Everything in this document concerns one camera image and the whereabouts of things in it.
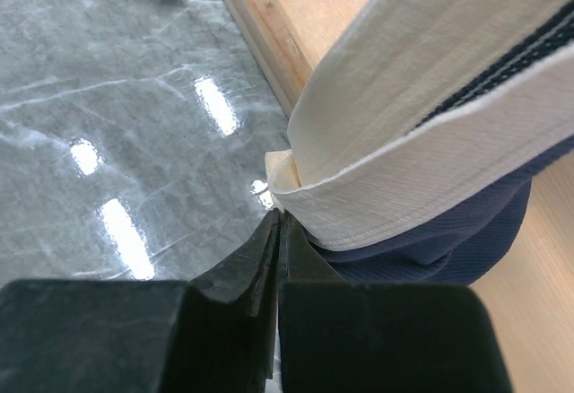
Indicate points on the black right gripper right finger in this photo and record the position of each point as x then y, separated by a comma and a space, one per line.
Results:
342, 336

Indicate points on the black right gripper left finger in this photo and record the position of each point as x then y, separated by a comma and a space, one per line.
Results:
214, 333

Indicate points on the navy blue underwear beige waistband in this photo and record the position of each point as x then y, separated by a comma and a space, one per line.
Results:
415, 142

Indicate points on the wooden hanger stand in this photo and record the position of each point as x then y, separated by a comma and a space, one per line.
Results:
529, 292

